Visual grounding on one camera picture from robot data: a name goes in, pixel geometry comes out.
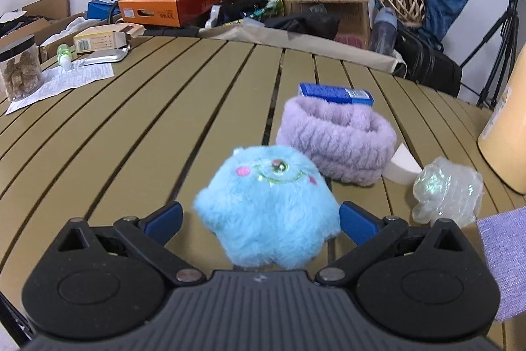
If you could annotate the purple woven cloth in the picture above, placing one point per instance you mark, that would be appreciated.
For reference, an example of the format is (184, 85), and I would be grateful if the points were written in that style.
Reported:
(509, 260)

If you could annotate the blue plush monster toy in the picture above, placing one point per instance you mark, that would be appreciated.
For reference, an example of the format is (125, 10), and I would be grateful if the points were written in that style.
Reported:
(267, 211)

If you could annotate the small blue box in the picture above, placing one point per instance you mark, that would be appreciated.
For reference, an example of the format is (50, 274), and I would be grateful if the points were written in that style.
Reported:
(98, 7)

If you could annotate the silver foil packet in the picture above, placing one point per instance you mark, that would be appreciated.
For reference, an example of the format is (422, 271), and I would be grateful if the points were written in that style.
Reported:
(105, 55)

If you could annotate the clear jar of brown snacks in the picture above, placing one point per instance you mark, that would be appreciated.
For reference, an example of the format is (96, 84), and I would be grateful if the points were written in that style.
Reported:
(20, 75)

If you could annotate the black tripod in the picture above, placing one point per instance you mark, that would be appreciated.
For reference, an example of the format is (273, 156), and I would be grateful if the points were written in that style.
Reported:
(507, 22)

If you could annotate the small green bottle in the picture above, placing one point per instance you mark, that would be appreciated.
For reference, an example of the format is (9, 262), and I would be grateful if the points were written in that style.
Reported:
(63, 55)

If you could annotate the grey water bottle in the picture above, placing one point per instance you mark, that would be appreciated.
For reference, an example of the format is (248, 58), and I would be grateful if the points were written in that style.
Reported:
(384, 30)

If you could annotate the purple fluffy headband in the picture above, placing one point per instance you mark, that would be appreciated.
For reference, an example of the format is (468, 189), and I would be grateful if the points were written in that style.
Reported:
(337, 141)

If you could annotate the black cloth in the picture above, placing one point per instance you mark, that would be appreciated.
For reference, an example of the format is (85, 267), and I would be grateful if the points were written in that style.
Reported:
(304, 24)

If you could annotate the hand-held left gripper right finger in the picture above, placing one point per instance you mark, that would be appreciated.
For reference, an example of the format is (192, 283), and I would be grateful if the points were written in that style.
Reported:
(357, 223)

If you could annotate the black suitcase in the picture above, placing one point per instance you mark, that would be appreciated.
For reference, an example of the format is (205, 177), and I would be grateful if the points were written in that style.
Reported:
(431, 63)

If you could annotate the white wedge sponge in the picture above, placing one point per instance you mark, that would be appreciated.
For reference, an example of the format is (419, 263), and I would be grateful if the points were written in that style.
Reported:
(400, 166)

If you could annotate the cream yellow container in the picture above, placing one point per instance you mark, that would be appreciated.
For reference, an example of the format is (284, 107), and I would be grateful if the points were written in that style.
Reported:
(509, 137)

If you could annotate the tan flat carton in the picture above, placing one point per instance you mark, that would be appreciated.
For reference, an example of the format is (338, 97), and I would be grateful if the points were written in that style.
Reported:
(98, 40)

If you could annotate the open brown cardboard box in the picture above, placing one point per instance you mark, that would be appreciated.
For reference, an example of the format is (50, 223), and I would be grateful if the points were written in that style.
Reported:
(45, 26)

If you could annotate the blue and white carton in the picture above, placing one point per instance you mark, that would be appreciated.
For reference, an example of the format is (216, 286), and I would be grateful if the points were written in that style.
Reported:
(328, 91)

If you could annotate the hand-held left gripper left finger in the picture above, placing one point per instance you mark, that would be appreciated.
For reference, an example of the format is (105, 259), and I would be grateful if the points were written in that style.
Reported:
(164, 220)

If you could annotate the blue denim bag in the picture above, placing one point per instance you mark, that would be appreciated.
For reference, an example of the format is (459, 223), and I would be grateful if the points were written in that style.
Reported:
(444, 5)

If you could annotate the clear plastic wrap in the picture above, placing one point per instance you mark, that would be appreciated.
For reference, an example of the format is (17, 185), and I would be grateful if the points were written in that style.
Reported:
(448, 190)

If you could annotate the cardboard box with raised flap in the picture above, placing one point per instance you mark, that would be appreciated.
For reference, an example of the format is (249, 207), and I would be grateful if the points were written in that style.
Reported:
(328, 5)

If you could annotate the printed paper sheet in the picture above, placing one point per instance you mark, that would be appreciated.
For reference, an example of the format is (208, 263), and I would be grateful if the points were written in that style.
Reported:
(70, 79)

